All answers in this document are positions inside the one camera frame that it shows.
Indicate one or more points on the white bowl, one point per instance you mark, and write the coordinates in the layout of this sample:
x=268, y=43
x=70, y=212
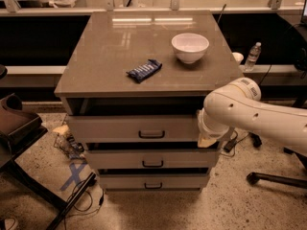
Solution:
x=189, y=47

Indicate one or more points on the black chair on left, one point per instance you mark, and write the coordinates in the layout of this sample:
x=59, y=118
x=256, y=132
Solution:
x=18, y=131

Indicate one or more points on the grey middle drawer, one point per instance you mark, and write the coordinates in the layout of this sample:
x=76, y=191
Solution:
x=151, y=159

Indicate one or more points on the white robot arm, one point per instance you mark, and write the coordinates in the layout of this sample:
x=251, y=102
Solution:
x=237, y=104

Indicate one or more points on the black office chair base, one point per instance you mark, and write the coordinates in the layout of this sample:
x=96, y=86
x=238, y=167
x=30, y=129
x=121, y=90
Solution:
x=254, y=177

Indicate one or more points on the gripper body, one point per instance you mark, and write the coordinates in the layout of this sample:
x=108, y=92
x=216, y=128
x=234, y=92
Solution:
x=205, y=128

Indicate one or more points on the blue snack bar wrapper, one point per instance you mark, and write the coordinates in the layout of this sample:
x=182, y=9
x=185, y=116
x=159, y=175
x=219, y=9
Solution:
x=144, y=71

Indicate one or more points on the grey top drawer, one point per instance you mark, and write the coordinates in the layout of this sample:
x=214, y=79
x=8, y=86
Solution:
x=138, y=128

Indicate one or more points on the clear plastic water bottle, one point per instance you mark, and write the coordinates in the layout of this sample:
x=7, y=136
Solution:
x=253, y=55

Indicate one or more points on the black power adapter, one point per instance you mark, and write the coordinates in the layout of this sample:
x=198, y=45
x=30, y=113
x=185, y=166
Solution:
x=230, y=145

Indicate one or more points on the grey drawer cabinet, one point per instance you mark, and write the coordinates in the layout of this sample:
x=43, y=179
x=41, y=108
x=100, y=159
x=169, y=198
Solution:
x=95, y=81

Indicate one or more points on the grey drawer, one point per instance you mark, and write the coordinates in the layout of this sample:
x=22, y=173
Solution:
x=160, y=182
x=138, y=128
x=151, y=159

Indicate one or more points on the grey bottom drawer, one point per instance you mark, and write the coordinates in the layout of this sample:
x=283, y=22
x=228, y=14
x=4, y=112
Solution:
x=160, y=182

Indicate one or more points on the wire basket with items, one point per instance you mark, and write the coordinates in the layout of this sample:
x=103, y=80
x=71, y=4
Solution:
x=67, y=143

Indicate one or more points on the small white paper cup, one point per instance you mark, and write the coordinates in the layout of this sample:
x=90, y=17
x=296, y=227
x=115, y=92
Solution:
x=238, y=57

